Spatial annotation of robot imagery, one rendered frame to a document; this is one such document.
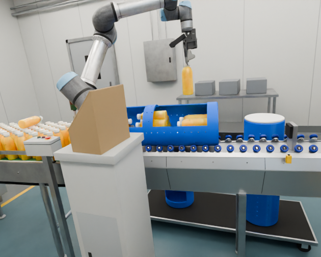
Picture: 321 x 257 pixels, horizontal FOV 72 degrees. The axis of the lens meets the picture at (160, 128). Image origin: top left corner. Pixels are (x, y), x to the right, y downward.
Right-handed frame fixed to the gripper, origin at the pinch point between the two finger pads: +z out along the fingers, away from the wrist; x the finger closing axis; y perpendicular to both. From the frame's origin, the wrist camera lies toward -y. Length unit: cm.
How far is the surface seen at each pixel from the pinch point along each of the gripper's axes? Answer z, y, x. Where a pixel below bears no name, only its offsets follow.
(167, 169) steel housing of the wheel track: 65, -16, -19
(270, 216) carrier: 127, 53, 18
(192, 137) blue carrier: 44.3, 1.5, -18.5
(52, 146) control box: 39, -83, -39
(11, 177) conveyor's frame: 66, -136, -30
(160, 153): 55, -21, -17
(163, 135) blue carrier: 41.5, -16.1, -19.4
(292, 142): 53, 60, -9
